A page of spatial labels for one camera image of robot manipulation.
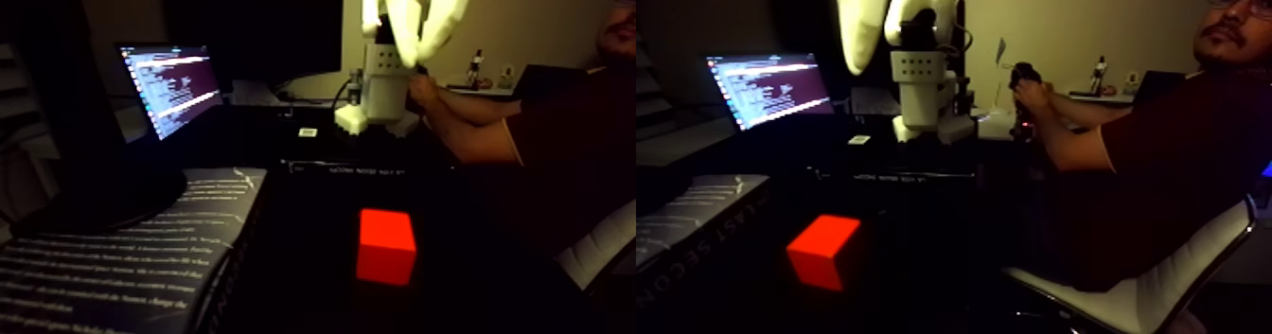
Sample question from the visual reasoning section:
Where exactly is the white office chair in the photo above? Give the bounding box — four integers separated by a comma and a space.
554, 199, 637, 292

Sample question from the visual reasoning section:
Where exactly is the open laptop with lit screen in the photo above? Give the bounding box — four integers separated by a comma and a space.
115, 42, 226, 143

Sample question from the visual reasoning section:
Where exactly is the black leader arm handle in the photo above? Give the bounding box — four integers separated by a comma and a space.
1008, 62, 1043, 141

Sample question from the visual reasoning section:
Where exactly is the red cube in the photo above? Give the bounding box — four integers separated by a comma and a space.
355, 208, 418, 288

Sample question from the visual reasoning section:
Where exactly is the black desk monitor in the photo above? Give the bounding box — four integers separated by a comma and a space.
162, 0, 345, 87

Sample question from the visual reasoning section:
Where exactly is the person's hand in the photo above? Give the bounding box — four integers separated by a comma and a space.
407, 72, 444, 118

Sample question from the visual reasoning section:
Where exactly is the black box with white print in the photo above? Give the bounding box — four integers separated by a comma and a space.
0, 167, 270, 334

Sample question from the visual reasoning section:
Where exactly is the pale paper sheet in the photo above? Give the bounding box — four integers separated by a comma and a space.
230, 79, 285, 107

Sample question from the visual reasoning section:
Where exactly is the black strip with white print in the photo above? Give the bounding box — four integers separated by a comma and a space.
281, 159, 401, 176

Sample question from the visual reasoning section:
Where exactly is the person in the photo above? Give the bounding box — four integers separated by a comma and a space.
502, 0, 637, 263

